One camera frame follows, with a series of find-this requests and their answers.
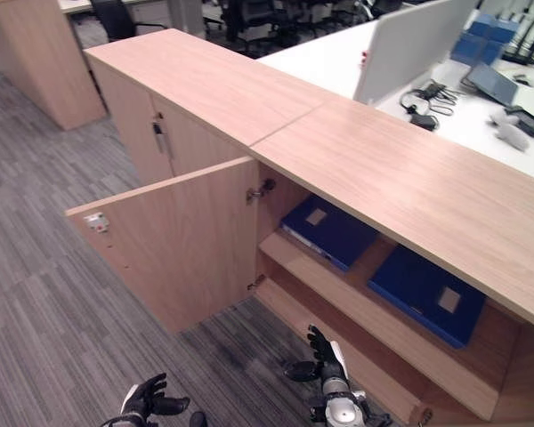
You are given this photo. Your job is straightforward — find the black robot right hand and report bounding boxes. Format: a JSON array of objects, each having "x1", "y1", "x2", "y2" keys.
[{"x1": 283, "y1": 324, "x2": 351, "y2": 383}]

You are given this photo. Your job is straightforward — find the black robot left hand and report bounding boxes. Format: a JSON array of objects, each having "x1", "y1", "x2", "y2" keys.
[{"x1": 119, "y1": 372, "x2": 191, "y2": 423}]

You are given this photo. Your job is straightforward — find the wooden cabinet shelf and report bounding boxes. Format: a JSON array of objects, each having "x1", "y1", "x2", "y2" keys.
[{"x1": 258, "y1": 230, "x2": 502, "y2": 422}]

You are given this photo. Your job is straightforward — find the blue folder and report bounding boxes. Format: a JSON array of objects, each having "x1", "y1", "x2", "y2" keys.
[
  {"x1": 279, "y1": 194, "x2": 380, "y2": 273},
  {"x1": 366, "y1": 244, "x2": 490, "y2": 350}
]

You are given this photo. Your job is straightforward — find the wooden cabinet door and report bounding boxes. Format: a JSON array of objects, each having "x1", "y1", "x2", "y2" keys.
[{"x1": 65, "y1": 155, "x2": 263, "y2": 335}]

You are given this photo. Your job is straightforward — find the open wooden office cabinet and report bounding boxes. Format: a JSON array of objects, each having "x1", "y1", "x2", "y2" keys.
[{"x1": 247, "y1": 95, "x2": 534, "y2": 427}]

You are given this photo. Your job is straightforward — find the closed wooden office cabinet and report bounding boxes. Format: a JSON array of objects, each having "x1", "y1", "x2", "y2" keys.
[{"x1": 83, "y1": 28, "x2": 327, "y2": 188}]

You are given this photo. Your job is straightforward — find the black office chair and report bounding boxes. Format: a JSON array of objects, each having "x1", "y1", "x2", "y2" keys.
[
  {"x1": 90, "y1": 0, "x2": 169, "y2": 44},
  {"x1": 203, "y1": 0, "x2": 321, "y2": 57}
]

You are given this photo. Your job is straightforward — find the tall wooden cabinet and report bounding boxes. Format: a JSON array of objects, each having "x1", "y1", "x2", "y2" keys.
[{"x1": 0, "y1": 0, "x2": 108, "y2": 132}]

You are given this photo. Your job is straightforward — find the white door lock latch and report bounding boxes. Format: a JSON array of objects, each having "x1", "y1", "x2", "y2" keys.
[{"x1": 83, "y1": 212, "x2": 109, "y2": 234}]

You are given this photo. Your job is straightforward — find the black power adapter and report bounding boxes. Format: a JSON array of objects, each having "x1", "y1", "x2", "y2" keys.
[{"x1": 409, "y1": 112, "x2": 440, "y2": 132}]

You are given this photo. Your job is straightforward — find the white crumpled tissue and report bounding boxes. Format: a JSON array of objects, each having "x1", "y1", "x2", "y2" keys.
[{"x1": 489, "y1": 110, "x2": 533, "y2": 153}]

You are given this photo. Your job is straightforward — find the black flat device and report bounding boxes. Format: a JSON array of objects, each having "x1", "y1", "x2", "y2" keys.
[{"x1": 504, "y1": 106, "x2": 534, "y2": 139}]

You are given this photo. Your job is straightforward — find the grey laptop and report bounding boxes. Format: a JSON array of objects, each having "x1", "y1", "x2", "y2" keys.
[{"x1": 461, "y1": 61, "x2": 520, "y2": 107}]

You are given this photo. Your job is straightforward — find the white desk divider panel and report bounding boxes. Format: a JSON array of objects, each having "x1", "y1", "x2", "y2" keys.
[{"x1": 352, "y1": 0, "x2": 480, "y2": 106}]

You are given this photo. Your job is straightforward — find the blue storage boxes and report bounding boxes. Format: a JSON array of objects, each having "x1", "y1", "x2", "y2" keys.
[{"x1": 449, "y1": 12, "x2": 522, "y2": 68}]

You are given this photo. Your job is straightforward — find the black cable bundle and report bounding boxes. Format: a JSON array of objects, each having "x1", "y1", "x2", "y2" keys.
[{"x1": 399, "y1": 78, "x2": 463, "y2": 117}]

